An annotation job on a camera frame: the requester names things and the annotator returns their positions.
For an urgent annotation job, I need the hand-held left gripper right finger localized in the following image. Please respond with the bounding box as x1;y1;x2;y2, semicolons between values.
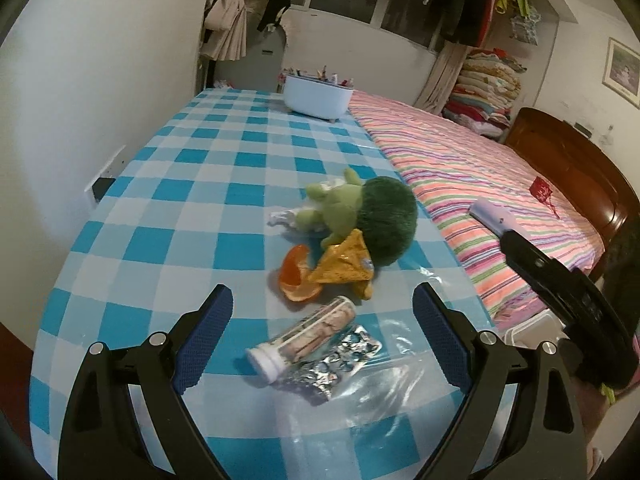
412;281;588;480

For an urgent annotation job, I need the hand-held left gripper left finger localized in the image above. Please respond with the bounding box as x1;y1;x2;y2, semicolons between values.
59;284;235;480

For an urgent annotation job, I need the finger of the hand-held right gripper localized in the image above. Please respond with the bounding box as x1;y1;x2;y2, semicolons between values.
500;230;576;321

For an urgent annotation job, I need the white trash bin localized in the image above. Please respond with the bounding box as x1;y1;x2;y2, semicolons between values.
500;310;568;348

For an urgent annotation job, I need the silver blister pack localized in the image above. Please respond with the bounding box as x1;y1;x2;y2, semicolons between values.
280;324;383;403

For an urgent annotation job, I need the orange peel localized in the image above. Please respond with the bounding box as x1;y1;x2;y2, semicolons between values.
276;244;326;303

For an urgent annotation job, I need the clear pill bottle white cap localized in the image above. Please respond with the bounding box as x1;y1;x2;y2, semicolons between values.
245;296;357;385

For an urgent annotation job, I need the green broccoli plush toy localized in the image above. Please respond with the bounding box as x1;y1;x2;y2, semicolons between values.
295;167;420;266

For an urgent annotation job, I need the person's right forearm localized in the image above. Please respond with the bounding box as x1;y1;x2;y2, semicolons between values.
580;377;623;480

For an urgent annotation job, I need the folded lavender cloth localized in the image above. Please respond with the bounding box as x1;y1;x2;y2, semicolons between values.
469;198;518;236

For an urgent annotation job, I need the red pouch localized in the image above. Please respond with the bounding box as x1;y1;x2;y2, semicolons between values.
529;176;561;218

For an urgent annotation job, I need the wooden headboard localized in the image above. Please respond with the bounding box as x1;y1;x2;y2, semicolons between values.
505;106;632;281

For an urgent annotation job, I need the yellow snack wrapper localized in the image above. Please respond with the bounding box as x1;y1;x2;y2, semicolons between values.
307;228;376;301

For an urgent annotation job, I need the blue checkered tablecloth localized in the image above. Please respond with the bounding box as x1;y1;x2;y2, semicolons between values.
29;87;516;480

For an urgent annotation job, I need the bed with striped sheet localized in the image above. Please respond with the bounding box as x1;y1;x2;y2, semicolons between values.
347;91;603;321

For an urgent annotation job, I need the stack of folded quilts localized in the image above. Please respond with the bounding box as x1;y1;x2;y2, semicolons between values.
441;49;526;137

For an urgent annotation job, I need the straight beige curtain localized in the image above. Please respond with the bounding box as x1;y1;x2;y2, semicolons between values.
415;42;468;113

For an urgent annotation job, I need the patterned hanging bag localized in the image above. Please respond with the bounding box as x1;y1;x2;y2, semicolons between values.
510;7;543;46

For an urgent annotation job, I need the white pen holder tub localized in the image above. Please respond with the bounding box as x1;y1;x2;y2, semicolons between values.
278;66;357;122

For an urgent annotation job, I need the grey appliance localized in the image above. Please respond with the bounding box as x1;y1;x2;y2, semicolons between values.
241;27;291;95

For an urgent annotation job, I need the row of hanging clothes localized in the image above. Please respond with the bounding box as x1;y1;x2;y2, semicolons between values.
350;0;501;48

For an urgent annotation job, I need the tied beige curtain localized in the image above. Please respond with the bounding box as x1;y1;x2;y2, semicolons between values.
200;0;249;61

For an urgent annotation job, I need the white wall socket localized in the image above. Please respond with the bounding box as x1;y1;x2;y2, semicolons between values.
85;145;127;204

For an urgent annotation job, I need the framed wall picture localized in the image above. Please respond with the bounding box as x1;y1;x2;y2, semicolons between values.
602;37;640;109

